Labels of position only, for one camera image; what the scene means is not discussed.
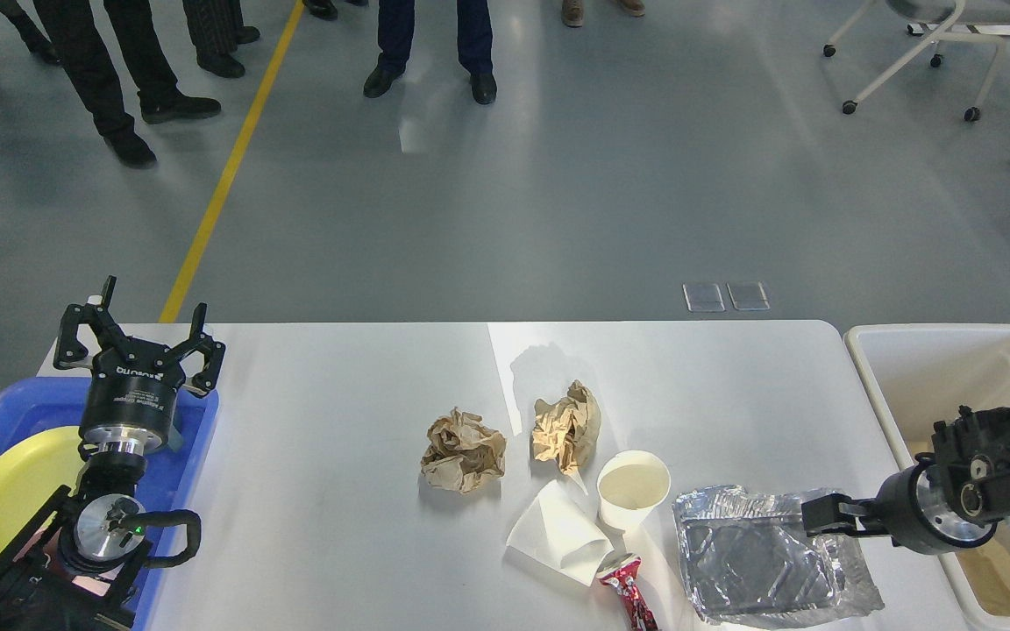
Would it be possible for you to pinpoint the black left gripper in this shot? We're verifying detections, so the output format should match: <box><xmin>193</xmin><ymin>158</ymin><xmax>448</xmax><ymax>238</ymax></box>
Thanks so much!
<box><xmin>53</xmin><ymin>275</ymin><xmax>227</xmax><ymax>452</ymax></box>

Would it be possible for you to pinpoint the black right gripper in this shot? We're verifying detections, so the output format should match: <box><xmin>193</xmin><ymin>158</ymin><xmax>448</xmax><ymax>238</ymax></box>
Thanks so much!
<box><xmin>801</xmin><ymin>463</ymin><xmax>997</xmax><ymax>556</ymax></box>

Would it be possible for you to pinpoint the silver foil bag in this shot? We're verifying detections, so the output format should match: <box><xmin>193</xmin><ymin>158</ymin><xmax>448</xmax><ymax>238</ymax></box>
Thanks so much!
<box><xmin>671</xmin><ymin>485</ymin><xmax>885</xmax><ymax>630</ymax></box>

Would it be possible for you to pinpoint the yellow plastic plate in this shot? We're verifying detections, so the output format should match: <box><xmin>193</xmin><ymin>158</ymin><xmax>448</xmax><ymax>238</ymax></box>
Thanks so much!
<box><xmin>0</xmin><ymin>426</ymin><xmax>83</xmax><ymax>552</ymax></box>

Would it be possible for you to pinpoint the tan paper ball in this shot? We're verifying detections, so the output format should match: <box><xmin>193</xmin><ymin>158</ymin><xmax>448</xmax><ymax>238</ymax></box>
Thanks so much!
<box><xmin>530</xmin><ymin>380</ymin><xmax>601</xmax><ymax>477</ymax></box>

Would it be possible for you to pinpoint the pink ribbed mug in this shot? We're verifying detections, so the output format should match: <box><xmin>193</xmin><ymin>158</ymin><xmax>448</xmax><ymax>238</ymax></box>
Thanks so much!
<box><xmin>13</xmin><ymin>528</ymin><xmax>109</xmax><ymax>596</ymax></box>

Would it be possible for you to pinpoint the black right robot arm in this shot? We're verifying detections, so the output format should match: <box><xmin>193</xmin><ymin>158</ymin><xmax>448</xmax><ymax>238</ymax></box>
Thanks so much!
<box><xmin>801</xmin><ymin>405</ymin><xmax>1010</xmax><ymax>556</ymax></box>

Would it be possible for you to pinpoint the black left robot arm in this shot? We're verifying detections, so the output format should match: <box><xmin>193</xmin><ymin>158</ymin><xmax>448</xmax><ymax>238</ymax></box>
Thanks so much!
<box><xmin>0</xmin><ymin>277</ymin><xmax>225</xmax><ymax>630</ymax></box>

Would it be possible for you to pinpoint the grey-blue mug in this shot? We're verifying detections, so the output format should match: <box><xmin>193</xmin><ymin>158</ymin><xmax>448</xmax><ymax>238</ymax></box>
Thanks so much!
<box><xmin>166</xmin><ymin>410</ymin><xmax>184</xmax><ymax>452</ymax></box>

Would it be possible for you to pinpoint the blue plastic tray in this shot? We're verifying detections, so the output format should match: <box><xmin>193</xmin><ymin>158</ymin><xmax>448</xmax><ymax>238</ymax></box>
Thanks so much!
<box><xmin>0</xmin><ymin>376</ymin><xmax>220</xmax><ymax>631</ymax></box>

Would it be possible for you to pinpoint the white plastic bin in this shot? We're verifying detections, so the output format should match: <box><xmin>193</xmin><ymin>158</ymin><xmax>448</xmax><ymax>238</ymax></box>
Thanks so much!
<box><xmin>844</xmin><ymin>323</ymin><xmax>1010</xmax><ymax>630</ymax></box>

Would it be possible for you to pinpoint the white paper cup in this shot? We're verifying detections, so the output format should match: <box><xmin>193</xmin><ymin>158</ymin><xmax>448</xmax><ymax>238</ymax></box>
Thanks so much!
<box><xmin>597</xmin><ymin>449</ymin><xmax>671</xmax><ymax>532</ymax></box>

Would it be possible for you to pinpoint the red snack wrapper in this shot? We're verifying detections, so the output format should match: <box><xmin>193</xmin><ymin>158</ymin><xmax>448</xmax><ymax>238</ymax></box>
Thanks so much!
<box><xmin>594</xmin><ymin>552</ymin><xmax>660</xmax><ymax>630</ymax></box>

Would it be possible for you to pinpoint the floor outlet cover pair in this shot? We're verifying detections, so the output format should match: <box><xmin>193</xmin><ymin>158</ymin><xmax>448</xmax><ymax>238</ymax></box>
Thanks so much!
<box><xmin>682</xmin><ymin>282</ymin><xmax>771</xmax><ymax>313</ymax></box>

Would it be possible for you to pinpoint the white paper napkin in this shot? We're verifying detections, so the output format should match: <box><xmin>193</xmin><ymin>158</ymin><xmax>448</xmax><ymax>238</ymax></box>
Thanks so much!
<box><xmin>506</xmin><ymin>482</ymin><xmax>614</xmax><ymax>585</ymax></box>

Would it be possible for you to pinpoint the crumpled brown paper ball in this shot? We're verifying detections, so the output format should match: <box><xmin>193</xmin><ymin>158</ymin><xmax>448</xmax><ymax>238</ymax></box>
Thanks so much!
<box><xmin>420</xmin><ymin>408</ymin><xmax>508</xmax><ymax>494</ymax></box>

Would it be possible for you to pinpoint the white rolling chair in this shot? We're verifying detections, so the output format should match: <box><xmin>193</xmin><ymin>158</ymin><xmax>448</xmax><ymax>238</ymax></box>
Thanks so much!
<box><xmin>838</xmin><ymin>1</ymin><xmax>1010</xmax><ymax>124</ymax></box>

